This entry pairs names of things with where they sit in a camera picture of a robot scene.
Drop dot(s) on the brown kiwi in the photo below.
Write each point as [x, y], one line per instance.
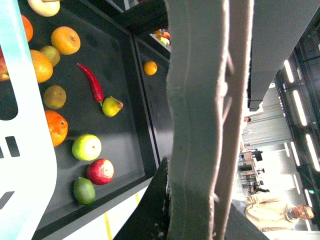
[54, 97]
[52, 53]

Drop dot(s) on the green avocado front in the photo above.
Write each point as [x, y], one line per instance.
[84, 191]

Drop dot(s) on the yellow orange fruit centre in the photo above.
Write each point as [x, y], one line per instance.
[42, 65]

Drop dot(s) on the light blue shopping basket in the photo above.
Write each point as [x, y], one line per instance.
[28, 168]

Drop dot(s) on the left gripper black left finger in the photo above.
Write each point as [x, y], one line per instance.
[151, 218]

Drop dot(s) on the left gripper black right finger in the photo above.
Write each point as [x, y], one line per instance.
[240, 228]

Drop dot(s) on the white round pear with stem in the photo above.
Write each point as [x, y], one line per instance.
[45, 8]

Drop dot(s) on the man in beige sweater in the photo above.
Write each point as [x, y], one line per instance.
[269, 212]

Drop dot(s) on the large orange front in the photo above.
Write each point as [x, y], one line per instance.
[57, 125]

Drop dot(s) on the red chili pepper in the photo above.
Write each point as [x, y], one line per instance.
[96, 88]

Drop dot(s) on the red peach half front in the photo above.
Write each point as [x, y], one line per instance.
[100, 172]

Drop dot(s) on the green apple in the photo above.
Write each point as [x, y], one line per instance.
[87, 147]

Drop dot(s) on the brown kiwi back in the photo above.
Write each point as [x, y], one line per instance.
[52, 53]

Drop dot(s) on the red yellow apple centre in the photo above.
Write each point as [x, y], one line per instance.
[4, 74]

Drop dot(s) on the yellow-green pear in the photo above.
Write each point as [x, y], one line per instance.
[111, 106]

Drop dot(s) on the small orange tangerine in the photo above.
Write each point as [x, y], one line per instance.
[28, 28]

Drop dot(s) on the brown kiwi front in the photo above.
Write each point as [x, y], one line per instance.
[54, 97]

